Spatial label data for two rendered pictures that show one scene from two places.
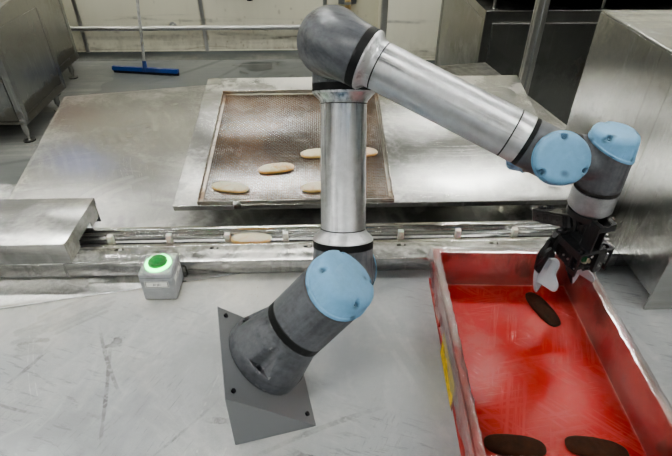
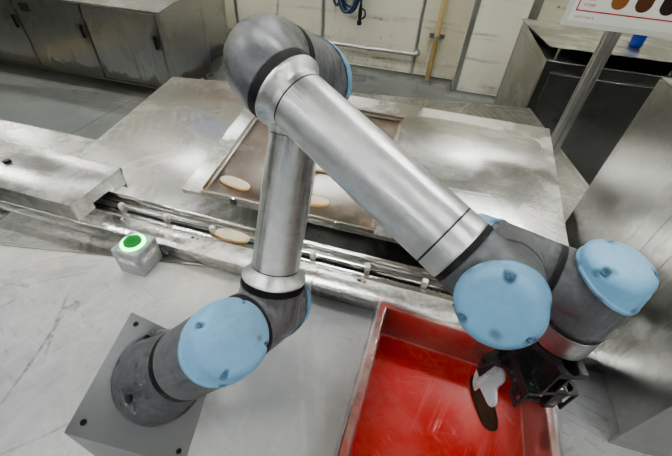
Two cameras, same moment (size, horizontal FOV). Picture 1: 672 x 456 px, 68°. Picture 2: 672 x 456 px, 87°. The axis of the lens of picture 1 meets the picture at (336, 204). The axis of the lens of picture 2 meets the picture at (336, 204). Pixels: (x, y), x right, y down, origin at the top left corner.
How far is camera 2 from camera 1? 0.45 m
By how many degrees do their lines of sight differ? 12
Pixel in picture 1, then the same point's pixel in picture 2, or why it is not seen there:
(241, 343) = (121, 366)
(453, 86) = (370, 152)
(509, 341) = (429, 432)
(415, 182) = not seen: hidden behind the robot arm
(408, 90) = (313, 144)
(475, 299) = (414, 364)
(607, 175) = (588, 318)
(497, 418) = not seen: outside the picture
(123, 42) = not seen: hidden behind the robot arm
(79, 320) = (61, 275)
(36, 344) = (17, 288)
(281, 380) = (148, 417)
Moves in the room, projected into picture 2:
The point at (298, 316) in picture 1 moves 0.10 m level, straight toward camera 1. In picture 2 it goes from (166, 365) to (120, 446)
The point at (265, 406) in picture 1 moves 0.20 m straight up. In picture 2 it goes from (121, 442) to (61, 386)
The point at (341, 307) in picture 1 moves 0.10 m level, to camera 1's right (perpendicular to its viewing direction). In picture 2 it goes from (204, 375) to (273, 400)
